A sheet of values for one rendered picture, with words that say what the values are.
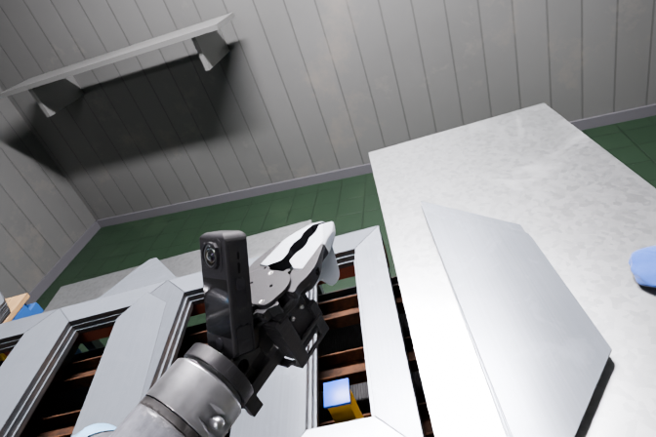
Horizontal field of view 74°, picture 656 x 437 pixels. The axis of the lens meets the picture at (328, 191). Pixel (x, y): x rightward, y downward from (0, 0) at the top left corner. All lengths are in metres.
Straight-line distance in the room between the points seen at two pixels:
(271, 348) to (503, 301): 0.54
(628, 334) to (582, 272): 0.15
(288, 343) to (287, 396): 0.69
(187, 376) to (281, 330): 0.09
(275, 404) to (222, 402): 0.73
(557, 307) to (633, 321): 0.11
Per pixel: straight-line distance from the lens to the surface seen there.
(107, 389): 1.47
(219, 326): 0.43
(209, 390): 0.41
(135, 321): 1.62
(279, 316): 0.44
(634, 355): 0.88
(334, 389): 1.08
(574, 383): 0.81
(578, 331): 0.86
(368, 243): 1.42
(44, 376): 1.74
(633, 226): 1.10
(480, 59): 3.26
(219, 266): 0.41
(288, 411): 1.11
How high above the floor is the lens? 1.74
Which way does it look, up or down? 30 degrees down
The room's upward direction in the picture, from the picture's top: 20 degrees counter-clockwise
